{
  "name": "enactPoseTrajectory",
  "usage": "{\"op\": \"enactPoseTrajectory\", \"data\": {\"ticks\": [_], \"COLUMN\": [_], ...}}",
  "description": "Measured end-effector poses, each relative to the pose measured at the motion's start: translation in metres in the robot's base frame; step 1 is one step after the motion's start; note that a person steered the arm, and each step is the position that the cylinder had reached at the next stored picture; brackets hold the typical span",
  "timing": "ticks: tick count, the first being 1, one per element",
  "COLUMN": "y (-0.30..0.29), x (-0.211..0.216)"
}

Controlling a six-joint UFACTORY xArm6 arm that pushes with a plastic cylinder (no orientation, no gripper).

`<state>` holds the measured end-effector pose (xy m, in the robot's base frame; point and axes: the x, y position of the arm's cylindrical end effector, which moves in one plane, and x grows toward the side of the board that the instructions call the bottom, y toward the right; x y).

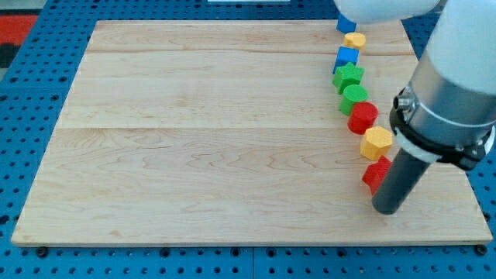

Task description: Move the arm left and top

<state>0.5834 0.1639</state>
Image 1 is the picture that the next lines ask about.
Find light wooden board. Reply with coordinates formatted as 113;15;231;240
12;20;493;247

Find yellow pentagon block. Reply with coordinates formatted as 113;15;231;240
343;32;367;50

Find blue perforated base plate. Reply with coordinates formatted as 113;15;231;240
1;0;495;278

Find green cylinder block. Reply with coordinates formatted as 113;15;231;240
339;84;368;115

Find yellow hexagon block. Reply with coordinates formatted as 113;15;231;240
360;126;393;160

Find blue block at top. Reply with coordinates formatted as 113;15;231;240
336;14;357;33

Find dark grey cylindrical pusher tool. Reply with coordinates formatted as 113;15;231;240
372;149;430;215

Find green star block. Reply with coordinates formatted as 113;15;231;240
332;62;365;95

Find red cylinder block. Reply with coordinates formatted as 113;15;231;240
347;102;379;135

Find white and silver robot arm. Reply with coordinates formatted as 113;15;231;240
390;0;495;171

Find red star block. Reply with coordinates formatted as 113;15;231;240
362;156;391;195

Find blue cube block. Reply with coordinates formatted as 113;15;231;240
332;46;360;73

